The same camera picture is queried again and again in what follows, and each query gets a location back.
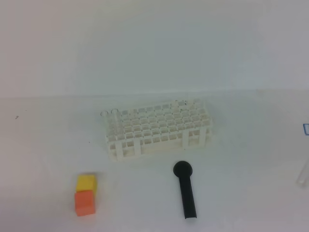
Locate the clear glass test tube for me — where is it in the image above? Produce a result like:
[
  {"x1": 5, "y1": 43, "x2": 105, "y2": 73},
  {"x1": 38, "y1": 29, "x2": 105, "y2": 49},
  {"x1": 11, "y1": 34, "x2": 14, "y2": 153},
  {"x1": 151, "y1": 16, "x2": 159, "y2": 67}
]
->
[{"x1": 296, "y1": 162, "x2": 309, "y2": 188}]

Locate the white plastic test tube rack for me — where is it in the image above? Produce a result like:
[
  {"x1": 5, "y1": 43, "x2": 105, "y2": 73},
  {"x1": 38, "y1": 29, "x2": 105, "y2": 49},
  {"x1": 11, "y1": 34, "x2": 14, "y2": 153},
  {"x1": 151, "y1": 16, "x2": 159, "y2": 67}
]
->
[{"x1": 106, "y1": 99, "x2": 212, "y2": 161}]

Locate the clear test tube in rack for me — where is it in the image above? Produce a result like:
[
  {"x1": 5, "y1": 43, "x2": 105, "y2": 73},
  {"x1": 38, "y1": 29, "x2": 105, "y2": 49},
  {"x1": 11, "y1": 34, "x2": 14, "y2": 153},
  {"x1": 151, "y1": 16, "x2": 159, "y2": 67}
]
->
[{"x1": 100, "y1": 110, "x2": 113, "y2": 142}]

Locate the yellow foam cube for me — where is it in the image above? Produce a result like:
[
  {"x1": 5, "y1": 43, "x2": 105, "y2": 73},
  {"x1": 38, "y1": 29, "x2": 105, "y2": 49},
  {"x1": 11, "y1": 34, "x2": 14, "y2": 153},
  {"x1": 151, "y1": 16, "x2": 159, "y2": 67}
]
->
[{"x1": 75, "y1": 174, "x2": 97, "y2": 195}]

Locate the orange foam cube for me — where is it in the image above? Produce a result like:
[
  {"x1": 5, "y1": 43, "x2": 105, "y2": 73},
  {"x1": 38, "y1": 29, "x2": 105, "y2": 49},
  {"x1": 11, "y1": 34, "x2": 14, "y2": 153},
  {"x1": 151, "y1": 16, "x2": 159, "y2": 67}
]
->
[{"x1": 74, "y1": 190, "x2": 96, "y2": 217}]

